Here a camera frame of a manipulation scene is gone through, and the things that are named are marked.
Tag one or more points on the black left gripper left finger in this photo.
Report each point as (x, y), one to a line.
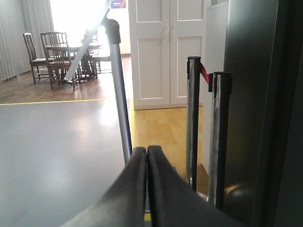
(123, 204)

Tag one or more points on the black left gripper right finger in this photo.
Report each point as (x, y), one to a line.
(173, 203)

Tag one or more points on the red stanchion belt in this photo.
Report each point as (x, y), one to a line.
(204, 73)

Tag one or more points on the dark wooden chair front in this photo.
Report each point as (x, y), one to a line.
(58, 57)

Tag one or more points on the dark wooden chair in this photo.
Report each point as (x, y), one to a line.
(58, 57)
(34, 61)

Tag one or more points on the dark wooden dining table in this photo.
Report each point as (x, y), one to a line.
(83, 66)

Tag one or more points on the dark wooden chair left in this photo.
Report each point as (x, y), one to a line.
(34, 61)

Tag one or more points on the white double door cabinet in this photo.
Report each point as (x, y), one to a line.
(163, 34)

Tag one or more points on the silver sign stand pole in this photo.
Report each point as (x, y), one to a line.
(113, 36)

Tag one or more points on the chrome stanchion post near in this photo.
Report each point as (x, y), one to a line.
(221, 88)

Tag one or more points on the chrome stanchion post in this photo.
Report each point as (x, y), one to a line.
(193, 88)
(221, 88)

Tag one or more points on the chrome stanchion post far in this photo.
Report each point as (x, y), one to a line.
(193, 88)

